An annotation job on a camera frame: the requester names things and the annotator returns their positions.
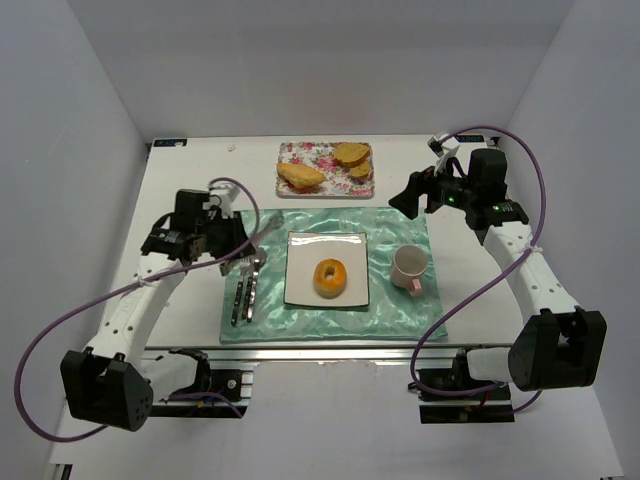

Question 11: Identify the spoon with patterned handle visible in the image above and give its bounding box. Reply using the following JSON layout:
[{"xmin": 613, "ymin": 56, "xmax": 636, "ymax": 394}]
[{"xmin": 242, "ymin": 248, "xmax": 267, "ymax": 323}]

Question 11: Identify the fork with patterned handle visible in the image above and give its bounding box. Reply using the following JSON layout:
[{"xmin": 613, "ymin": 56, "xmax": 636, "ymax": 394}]
[{"xmin": 231, "ymin": 257, "xmax": 252, "ymax": 327}]

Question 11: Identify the white square plate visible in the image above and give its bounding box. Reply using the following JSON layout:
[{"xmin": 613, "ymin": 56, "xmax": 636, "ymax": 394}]
[{"xmin": 284, "ymin": 232, "xmax": 370, "ymax": 309}]

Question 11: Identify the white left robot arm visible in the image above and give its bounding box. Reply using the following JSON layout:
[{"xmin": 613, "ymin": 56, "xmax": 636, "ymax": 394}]
[{"xmin": 60, "ymin": 178, "xmax": 254, "ymax": 431}]

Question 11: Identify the small herb bread slice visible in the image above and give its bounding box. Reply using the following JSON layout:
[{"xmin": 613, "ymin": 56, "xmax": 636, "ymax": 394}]
[{"xmin": 349, "ymin": 160, "xmax": 371, "ymax": 181}]

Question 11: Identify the orange ring bagel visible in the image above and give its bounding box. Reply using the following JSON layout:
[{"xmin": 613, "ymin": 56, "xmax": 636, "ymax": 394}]
[{"xmin": 313, "ymin": 258, "xmax": 347, "ymax": 298}]

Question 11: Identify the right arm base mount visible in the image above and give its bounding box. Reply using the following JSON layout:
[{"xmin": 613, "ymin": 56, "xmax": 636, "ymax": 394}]
[{"xmin": 407, "ymin": 349, "xmax": 515, "ymax": 425}]

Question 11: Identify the green satin placemat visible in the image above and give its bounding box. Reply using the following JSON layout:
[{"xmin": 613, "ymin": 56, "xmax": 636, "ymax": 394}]
[{"xmin": 219, "ymin": 207, "xmax": 443, "ymax": 345}]

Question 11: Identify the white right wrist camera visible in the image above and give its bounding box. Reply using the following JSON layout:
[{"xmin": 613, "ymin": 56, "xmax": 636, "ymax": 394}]
[{"xmin": 427, "ymin": 132, "xmax": 460, "ymax": 176}]

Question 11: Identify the floral rectangular tray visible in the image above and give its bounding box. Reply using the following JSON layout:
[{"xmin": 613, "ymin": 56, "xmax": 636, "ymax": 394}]
[{"xmin": 275, "ymin": 141, "xmax": 375, "ymax": 199}]

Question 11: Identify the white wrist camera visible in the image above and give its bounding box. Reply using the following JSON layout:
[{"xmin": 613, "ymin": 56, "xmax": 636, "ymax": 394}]
[
  {"xmin": 427, "ymin": 132, "xmax": 460, "ymax": 176},
  {"xmin": 203, "ymin": 181, "xmax": 240, "ymax": 219}
]

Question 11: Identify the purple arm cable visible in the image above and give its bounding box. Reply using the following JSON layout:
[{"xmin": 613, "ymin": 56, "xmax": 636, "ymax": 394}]
[
  {"xmin": 13, "ymin": 176, "xmax": 261, "ymax": 443},
  {"xmin": 410, "ymin": 124, "xmax": 546, "ymax": 412}
]

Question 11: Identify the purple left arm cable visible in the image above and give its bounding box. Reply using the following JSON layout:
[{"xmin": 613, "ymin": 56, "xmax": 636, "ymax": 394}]
[{"xmin": 13, "ymin": 176, "xmax": 261, "ymax": 443}]

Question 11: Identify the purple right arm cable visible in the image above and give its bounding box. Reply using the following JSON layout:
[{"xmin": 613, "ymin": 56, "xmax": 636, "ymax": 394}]
[{"xmin": 410, "ymin": 124, "xmax": 546, "ymax": 412}]

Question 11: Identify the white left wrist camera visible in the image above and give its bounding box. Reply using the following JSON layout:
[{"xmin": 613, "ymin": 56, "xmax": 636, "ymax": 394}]
[{"xmin": 203, "ymin": 181, "xmax": 240, "ymax": 219}]

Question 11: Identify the pink mug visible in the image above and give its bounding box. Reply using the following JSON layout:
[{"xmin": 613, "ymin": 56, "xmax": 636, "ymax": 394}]
[{"xmin": 390, "ymin": 245, "xmax": 429, "ymax": 296}]

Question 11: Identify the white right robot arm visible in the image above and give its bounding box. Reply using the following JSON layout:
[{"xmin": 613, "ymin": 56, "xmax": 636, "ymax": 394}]
[{"xmin": 389, "ymin": 148, "xmax": 607, "ymax": 391}]

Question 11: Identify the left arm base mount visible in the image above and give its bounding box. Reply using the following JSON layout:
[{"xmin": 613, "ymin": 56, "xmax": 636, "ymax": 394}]
[{"xmin": 150, "ymin": 348, "xmax": 252, "ymax": 419}]

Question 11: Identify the oval yellow bread roll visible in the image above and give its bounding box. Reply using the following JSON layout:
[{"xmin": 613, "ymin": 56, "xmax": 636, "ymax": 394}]
[{"xmin": 277, "ymin": 162, "xmax": 325, "ymax": 190}]

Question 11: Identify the large herb bread slice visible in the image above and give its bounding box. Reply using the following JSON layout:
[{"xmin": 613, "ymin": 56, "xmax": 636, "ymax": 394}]
[{"xmin": 333, "ymin": 142, "xmax": 371, "ymax": 169}]

